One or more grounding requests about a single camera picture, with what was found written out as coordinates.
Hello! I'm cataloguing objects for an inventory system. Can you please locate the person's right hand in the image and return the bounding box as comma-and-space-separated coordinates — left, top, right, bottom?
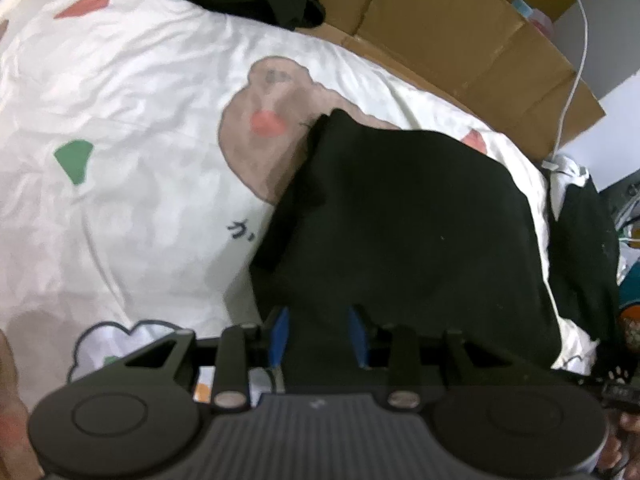
597, 410, 640, 476

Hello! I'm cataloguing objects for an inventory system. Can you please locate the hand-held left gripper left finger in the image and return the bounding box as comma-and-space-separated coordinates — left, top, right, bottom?
120, 306, 291, 411

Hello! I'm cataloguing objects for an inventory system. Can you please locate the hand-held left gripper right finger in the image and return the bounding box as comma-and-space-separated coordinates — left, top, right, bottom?
348, 305, 511, 409

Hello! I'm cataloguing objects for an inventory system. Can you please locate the white garment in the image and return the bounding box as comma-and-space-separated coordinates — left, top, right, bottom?
542, 155, 591, 221

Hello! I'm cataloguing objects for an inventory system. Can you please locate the white cable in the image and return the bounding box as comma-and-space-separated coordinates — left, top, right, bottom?
552, 0, 591, 163

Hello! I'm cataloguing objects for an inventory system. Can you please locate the teal printed cloth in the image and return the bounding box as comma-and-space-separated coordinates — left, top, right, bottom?
617, 255, 640, 351

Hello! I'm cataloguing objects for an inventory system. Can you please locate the black paw print cloth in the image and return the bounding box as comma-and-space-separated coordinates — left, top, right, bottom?
565, 360, 640, 391

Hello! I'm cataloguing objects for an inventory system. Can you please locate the black pants patterned side stripe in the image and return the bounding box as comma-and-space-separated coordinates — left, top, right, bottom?
249, 108, 561, 391

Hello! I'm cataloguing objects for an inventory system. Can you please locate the flat cardboard sheet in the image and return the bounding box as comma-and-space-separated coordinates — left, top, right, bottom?
295, 0, 606, 161

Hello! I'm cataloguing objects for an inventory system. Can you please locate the folded black garment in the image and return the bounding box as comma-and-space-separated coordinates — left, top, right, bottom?
547, 170, 623, 341

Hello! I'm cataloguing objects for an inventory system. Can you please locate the cream printed blanket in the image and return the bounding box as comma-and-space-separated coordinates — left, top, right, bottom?
0, 0, 601, 480

